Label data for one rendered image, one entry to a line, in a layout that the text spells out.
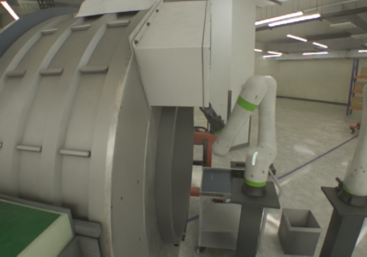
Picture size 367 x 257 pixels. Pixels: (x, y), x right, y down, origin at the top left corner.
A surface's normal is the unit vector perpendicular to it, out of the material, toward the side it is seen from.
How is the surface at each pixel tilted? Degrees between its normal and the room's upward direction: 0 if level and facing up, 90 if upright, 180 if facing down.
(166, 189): 82
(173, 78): 125
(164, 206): 91
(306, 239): 90
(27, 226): 0
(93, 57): 49
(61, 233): 90
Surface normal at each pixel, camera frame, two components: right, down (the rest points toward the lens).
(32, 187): -0.14, -0.07
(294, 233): -0.20, 0.21
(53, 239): 0.99, 0.03
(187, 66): -0.11, 0.73
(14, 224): 0.00, -0.98
